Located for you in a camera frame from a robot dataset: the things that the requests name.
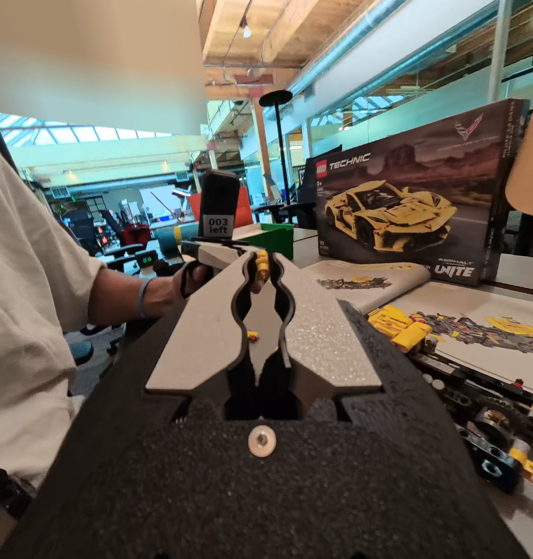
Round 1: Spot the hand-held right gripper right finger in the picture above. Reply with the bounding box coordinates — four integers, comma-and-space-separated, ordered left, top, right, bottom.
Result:
270, 252, 383, 405

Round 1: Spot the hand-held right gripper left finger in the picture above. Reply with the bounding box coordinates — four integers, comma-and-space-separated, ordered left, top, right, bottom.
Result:
145, 252, 256, 404

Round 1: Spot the lego car chassis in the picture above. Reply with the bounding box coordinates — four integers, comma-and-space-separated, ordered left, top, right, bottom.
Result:
367, 305, 533, 494

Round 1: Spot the person's left forearm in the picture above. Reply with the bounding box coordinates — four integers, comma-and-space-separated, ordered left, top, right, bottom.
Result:
88, 266, 175, 326

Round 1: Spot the lego instruction booklet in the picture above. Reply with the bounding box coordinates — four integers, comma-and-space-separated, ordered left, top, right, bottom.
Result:
306, 260, 533, 385

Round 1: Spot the lego set box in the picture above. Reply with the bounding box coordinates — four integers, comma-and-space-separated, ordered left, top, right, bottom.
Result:
314, 98, 531, 286

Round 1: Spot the person's left hand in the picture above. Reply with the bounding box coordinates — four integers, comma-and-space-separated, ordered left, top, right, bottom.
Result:
170, 262, 265, 306

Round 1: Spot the green storage bin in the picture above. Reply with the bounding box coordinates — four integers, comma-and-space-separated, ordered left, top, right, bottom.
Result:
245, 223, 295, 260

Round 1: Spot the orange plastic case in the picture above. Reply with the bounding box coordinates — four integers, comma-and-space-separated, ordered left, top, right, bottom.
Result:
188, 185, 254, 230

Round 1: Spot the teal rolled mat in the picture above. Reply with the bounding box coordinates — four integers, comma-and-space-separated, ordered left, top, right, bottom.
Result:
155, 223, 201, 254

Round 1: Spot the blue wristband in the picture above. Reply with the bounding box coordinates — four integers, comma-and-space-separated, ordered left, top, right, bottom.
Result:
137, 277, 155, 319

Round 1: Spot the white document stand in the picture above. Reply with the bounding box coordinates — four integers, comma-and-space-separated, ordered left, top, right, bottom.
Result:
504, 83, 533, 217

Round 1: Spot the silver air duct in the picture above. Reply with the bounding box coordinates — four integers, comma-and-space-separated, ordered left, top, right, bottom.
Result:
288, 0, 407, 97

